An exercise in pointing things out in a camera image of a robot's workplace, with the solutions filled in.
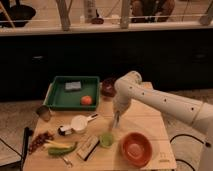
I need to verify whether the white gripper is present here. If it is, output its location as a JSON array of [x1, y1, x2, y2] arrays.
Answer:
[[112, 96, 131, 129]]

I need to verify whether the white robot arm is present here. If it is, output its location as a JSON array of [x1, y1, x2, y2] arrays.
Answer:
[[113, 71, 213, 171]]

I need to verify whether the dark red bowl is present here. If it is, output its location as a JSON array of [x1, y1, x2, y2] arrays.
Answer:
[[101, 78, 116, 97]]

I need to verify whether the orange tomato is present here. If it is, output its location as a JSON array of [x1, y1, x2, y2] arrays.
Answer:
[[80, 96, 93, 105]]

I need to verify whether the orange red bowl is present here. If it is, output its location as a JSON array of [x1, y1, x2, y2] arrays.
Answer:
[[120, 132, 152, 168]]

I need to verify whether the white measuring cup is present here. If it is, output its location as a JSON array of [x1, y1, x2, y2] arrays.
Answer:
[[71, 114, 98, 134]]

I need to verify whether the black white small bottle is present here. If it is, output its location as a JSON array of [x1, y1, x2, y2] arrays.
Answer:
[[58, 126, 73, 136]]

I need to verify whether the green plastic tray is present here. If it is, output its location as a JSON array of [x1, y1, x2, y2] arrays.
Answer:
[[44, 76, 99, 111]]

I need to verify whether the small metal clip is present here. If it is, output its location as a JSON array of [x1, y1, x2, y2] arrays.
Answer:
[[61, 156, 73, 167]]

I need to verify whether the small metal cup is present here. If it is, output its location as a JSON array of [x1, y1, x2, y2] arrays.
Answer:
[[36, 106, 51, 122]]

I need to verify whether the green pepper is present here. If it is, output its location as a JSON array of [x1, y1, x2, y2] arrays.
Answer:
[[48, 142, 78, 156]]

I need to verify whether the yellow banana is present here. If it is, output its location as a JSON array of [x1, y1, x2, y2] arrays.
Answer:
[[43, 140, 70, 148]]

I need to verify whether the dark object on ledge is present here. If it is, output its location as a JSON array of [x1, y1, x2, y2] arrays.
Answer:
[[91, 10, 104, 24]]

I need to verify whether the person behind window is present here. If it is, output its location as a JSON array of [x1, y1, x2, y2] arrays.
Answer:
[[130, 0, 175, 23]]

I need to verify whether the dark round chair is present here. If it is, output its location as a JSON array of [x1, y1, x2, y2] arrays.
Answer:
[[0, 4, 36, 28]]

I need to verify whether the black cable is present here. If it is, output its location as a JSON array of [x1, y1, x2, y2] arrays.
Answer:
[[169, 133, 212, 171]]

